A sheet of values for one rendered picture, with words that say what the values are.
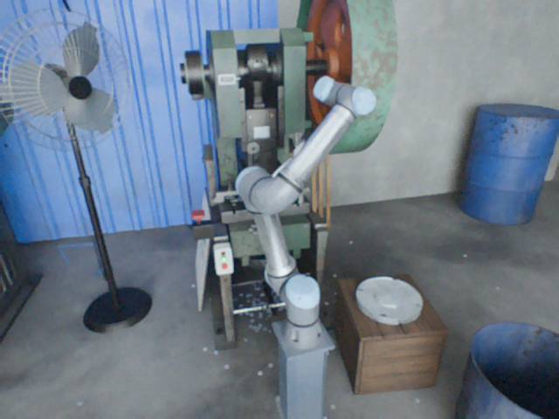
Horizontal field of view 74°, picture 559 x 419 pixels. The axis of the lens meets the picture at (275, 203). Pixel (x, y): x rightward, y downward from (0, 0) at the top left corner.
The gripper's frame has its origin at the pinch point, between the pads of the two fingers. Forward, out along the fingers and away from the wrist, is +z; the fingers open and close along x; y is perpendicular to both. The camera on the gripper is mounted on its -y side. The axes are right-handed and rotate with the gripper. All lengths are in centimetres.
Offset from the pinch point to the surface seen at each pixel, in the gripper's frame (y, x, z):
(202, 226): 15, -5, 52
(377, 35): -20, -14, -46
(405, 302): -12, 80, 13
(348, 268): -80, 76, 71
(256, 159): -14.3, -12.9, 25.8
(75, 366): 58, 6, 141
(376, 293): -12, 71, 22
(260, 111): -19.0, -27.5, 10.2
